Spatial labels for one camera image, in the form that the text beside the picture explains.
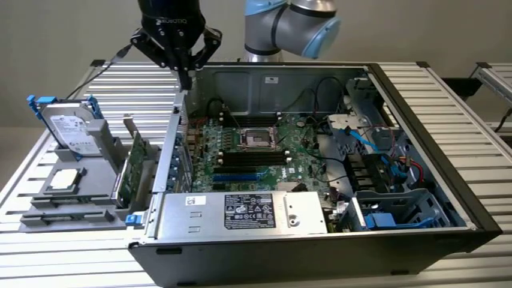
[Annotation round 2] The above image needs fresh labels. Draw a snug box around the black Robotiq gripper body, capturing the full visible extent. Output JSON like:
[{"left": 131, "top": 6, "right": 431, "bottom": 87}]
[{"left": 137, "top": 0, "right": 207, "bottom": 68}]

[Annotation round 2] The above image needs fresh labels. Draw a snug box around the black RAM slot bank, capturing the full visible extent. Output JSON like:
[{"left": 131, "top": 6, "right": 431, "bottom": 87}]
[
  {"left": 219, "top": 149, "right": 292, "bottom": 167},
  {"left": 225, "top": 115, "right": 281, "bottom": 128}
]

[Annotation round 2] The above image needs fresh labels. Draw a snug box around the blue disk carrier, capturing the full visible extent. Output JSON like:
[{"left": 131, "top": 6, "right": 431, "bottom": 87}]
[{"left": 25, "top": 94, "right": 101, "bottom": 121}]

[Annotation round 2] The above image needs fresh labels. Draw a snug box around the silver hard disk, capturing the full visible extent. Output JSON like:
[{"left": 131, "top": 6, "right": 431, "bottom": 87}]
[{"left": 39, "top": 101, "right": 101, "bottom": 157}]

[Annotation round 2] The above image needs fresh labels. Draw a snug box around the CPU socket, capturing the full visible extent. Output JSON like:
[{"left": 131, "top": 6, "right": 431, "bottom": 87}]
[{"left": 235, "top": 127, "right": 281, "bottom": 151}]

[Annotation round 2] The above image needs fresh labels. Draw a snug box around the green graphics card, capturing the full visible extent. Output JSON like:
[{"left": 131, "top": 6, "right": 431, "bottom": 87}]
[{"left": 111, "top": 113, "right": 152, "bottom": 208}]

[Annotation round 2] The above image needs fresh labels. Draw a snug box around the black expansion slot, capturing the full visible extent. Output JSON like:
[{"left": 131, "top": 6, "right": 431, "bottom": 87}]
[{"left": 213, "top": 166, "right": 257, "bottom": 175}]

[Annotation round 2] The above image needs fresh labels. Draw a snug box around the grey parts rack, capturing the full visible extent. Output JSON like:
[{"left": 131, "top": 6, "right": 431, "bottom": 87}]
[{"left": 17, "top": 118, "right": 163, "bottom": 233}]

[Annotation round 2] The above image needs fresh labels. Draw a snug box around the blue expansion slot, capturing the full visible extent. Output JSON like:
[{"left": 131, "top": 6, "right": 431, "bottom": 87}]
[{"left": 212, "top": 173, "right": 257, "bottom": 182}]

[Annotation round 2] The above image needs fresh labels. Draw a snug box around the grey metal disk bay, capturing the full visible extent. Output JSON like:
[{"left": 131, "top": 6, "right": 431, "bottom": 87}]
[{"left": 325, "top": 77, "right": 405, "bottom": 152}]

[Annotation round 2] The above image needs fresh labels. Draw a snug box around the green motherboard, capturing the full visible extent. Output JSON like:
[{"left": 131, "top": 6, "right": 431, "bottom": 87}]
[{"left": 189, "top": 115, "right": 345, "bottom": 193}]

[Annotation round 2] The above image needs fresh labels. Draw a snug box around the silver CPU chip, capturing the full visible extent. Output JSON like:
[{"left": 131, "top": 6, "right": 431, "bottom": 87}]
[{"left": 44, "top": 167, "right": 88, "bottom": 191}]

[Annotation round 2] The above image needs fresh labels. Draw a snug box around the silver power supply unit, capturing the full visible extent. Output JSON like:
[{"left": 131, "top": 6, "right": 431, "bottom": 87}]
[{"left": 153, "top": 191, "right": 329, "bottom": 238}]

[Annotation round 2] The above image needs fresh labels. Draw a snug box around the grey metal drive cage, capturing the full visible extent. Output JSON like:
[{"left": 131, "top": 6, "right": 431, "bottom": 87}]
[{"left": 337, "top": 188, "right": 455, "bottom": 232}]

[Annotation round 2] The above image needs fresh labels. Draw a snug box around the metal slat side table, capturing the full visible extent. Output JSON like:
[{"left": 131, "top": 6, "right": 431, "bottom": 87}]
[{"left": 469, "top": 61, "right": 512, "bottom": 110}]

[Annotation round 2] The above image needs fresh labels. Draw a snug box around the black open PC case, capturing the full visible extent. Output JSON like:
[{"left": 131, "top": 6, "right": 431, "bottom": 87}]
[{"left": 127, "top": 61, "right": 503, "bottom": 288}]

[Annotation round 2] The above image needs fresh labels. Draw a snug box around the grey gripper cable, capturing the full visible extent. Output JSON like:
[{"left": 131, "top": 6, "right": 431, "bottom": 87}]
[{"left": 63, "top": 43, "right": 133, "bottom": 101}]

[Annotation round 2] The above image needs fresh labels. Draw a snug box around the black looped wire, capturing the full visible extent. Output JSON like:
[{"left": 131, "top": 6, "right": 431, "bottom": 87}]
[{"left": 309, "top": 76, "right": 349, "bottom": 122}]

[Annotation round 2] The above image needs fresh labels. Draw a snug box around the blue SATA wire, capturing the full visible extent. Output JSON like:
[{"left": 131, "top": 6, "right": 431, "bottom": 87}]
[{"left": 343, "top": 127, "right": 380, "bottom": 154}]

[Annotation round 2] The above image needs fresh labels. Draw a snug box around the red wire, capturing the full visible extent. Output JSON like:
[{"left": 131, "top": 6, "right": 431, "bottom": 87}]
[{"left": 399, "top": 158, "right": 425, "bottom": 182}]

